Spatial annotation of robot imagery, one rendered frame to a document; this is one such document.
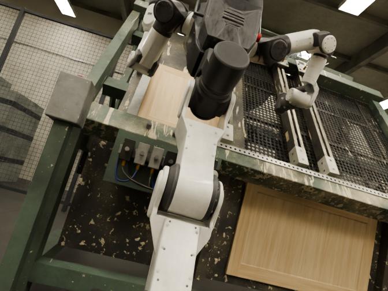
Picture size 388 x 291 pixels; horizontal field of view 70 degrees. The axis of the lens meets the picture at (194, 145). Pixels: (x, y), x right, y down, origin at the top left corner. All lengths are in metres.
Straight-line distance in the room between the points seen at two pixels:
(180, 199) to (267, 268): 1.07
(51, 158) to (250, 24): 0.87
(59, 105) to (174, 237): 0.65
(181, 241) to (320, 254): 1.25
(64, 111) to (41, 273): 0.68
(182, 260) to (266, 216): 0.99
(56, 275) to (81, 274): 0.10
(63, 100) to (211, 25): 0.61
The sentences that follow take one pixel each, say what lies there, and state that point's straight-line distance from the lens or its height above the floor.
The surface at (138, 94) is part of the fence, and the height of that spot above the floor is 1.04.
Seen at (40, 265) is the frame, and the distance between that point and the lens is 1.40.
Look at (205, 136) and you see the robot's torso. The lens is 0.89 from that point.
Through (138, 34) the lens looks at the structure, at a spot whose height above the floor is 1.62.
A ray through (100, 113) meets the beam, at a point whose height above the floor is 0.86.
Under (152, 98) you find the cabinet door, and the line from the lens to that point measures 1.55.
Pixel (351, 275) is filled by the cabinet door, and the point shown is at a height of 0.40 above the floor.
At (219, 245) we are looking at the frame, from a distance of 1.65.
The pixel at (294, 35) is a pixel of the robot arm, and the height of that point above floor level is 1.39.
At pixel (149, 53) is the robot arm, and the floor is 1.15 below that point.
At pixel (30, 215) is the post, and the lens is 1.18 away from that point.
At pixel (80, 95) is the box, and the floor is 0.86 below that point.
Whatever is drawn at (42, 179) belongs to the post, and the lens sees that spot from 1.16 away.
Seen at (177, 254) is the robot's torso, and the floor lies 0.45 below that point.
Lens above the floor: 0.61
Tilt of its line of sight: 10 degrees up
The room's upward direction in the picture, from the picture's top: 15 degrees clockwise
